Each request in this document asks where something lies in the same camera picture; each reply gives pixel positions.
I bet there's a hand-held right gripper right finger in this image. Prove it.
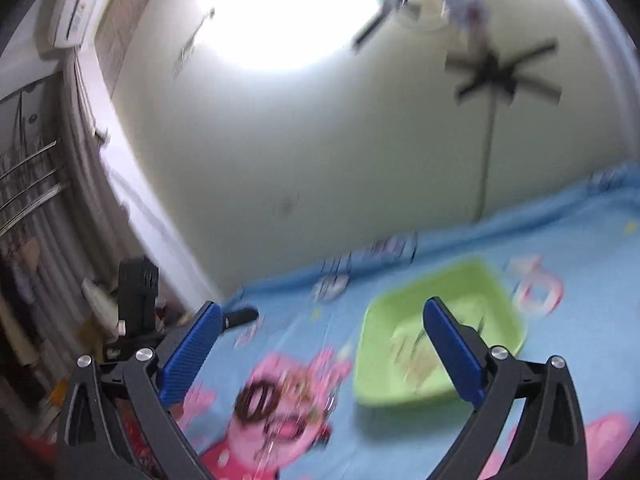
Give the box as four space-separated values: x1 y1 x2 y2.
422 296 590 480

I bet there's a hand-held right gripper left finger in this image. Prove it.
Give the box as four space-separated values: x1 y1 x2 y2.
56 301 223 480

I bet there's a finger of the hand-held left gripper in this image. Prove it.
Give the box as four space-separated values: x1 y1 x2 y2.
221 308 260 332

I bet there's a dark bead bracelet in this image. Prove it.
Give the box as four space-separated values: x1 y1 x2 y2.
390 310 488 382

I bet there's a green plastic basin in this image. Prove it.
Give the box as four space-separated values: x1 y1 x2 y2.
352 255 528 408

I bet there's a brown wooden bead bracelet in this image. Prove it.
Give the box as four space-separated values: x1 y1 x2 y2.
234 380 284 424

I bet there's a gold bead jewelry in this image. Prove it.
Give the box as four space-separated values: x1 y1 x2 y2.
280 374 337 442

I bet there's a blue cartoon pig blanket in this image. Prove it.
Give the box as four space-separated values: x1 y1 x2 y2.
15 162 640 480

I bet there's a grey curtain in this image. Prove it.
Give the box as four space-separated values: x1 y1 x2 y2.
0 55 132 376

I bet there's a metal rack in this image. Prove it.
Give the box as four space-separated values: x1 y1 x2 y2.
0 139 68 233

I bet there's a black tape cross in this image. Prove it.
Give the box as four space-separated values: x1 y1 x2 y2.
445 39 563 106

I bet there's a white air conditioner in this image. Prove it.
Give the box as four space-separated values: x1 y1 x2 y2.
35 0 122 54

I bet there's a bright ceiling light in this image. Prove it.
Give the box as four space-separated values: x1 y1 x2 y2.
197 0 383 73

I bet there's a black tape strip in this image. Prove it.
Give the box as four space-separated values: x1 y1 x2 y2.
352 2 402 52

